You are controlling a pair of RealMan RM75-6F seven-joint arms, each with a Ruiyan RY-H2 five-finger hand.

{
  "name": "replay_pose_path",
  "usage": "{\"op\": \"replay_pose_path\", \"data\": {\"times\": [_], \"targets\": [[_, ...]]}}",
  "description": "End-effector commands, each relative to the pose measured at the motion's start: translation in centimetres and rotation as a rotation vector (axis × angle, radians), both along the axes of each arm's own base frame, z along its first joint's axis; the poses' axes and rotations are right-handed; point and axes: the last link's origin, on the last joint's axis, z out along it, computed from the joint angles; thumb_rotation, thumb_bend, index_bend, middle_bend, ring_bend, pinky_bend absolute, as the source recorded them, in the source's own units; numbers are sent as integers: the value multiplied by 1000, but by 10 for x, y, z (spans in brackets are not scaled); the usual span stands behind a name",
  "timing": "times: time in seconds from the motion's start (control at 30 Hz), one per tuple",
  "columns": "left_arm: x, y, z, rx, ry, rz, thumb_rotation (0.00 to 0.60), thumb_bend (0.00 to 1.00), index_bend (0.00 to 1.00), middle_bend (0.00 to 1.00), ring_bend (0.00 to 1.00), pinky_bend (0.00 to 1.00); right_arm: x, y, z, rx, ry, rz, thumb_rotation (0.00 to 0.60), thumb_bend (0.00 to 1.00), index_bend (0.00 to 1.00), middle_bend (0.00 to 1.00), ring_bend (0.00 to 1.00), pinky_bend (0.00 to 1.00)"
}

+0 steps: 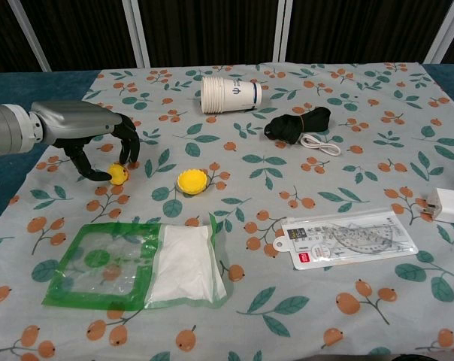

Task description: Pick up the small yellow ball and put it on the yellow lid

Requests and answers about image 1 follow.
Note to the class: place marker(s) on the stack of white paper cups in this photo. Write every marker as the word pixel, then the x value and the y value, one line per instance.
pixel 230 94

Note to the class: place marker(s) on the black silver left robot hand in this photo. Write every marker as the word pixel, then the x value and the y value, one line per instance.
pixel 76 117

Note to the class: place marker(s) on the green bag with white powder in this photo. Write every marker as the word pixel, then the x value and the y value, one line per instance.
pixel 137 263

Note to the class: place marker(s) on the ruler set in clear pouch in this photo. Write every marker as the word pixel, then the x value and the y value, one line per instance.
pixel 347 240

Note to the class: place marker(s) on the white power adapter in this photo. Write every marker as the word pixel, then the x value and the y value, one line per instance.
pixel 450 206

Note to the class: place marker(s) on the floral fruit print tablecloth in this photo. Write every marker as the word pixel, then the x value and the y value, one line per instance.
pixel 249 210

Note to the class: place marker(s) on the yellow chick toy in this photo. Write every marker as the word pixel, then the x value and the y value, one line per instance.
pixel 119 173

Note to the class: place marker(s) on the white partition frame post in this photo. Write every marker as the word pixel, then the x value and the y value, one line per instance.
pixel 31 35
pixel 138 34
pixel 447 34
pixel 282 32

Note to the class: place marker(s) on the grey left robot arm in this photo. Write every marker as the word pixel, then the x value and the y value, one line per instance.
pixel 7 129

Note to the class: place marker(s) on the yellow flower-shaped dish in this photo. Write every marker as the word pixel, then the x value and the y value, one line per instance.
pixel 191 181

